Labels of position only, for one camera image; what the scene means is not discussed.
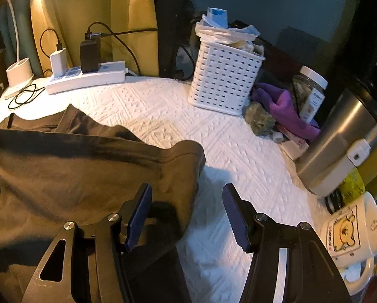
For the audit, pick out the blue white package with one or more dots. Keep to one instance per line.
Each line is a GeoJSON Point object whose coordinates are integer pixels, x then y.
{"type": "Point", "coordinates": [218, 17]}

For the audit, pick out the small white pink box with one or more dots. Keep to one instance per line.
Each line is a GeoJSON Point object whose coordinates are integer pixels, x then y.
{"type": "Point", "coordinates": [294, 146]}

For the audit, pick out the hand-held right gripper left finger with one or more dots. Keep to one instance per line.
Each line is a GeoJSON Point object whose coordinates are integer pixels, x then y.
{"type": "Point", "coordinates": [138, 221]}

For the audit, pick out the white power strip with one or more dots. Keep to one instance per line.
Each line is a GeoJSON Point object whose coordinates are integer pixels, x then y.
{"type": "Point", "coordinates": [90, 80]}

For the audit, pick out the white desk lamp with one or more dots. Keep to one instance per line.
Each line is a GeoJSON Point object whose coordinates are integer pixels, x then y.
{"type": "Point", "coordinates": [18, 75]}

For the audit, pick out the clear jar white lid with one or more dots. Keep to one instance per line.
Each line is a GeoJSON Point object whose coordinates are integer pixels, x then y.
{"type": "Point", "coordinates": [311, 97]}

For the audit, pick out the purple cloth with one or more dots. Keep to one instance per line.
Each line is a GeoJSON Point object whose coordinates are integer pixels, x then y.
{"type": "Point", "coordinates": [283, 110]}

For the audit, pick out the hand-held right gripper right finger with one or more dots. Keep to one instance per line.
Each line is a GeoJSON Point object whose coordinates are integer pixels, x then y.
{"type": "Point", "coordinates": [236, 217]}

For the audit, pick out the black charger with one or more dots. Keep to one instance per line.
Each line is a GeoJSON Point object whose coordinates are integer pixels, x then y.
{"type": "Point", "coordinates": [90, 55]}

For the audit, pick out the white quilted table cover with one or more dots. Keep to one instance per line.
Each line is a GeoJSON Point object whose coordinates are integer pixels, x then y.
{"type": "Point", "coordinates": [176, 116]}

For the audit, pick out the dark glass window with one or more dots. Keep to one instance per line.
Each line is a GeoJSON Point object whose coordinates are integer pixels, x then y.
{"type": "Point", "coordinates": [270, 6]}

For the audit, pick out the grey stone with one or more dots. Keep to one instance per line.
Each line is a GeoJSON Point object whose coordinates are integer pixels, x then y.
{"type": "Point", "coordinates": [259, 121]}

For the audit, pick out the small white cap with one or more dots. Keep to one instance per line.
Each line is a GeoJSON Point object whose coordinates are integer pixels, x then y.
{"type": "Point", "coordinates": [277, 137]}

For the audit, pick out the brown t-shirt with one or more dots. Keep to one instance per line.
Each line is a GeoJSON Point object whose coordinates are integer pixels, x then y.
{"type": "Point", "coordinates": [65, 170]}

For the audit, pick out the white cartoon mug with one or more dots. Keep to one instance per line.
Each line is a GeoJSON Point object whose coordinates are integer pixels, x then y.
{"type": "Point", "coordinates": [343, 233]}

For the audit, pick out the white plastic basket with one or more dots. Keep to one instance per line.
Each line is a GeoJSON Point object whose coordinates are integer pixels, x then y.
{"type": "Point", "coordinates": [223, 75]}

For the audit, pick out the steel tumbler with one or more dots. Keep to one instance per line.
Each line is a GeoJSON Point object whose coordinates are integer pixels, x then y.
{"type": "Point", "coordinates": [330, 139]}

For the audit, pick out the yellow packet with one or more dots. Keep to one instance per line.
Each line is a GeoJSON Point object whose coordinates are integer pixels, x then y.
{"type": "Point", "coordinates": [352, 184]}

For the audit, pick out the white charger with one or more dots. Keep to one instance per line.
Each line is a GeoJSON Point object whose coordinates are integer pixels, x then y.
{"type": "Point", "coordinates": [59, 64]}

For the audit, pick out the white plastic bag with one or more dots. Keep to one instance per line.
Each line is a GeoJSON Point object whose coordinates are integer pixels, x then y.
{"type": "Point", "coordinates": [213, 33]}

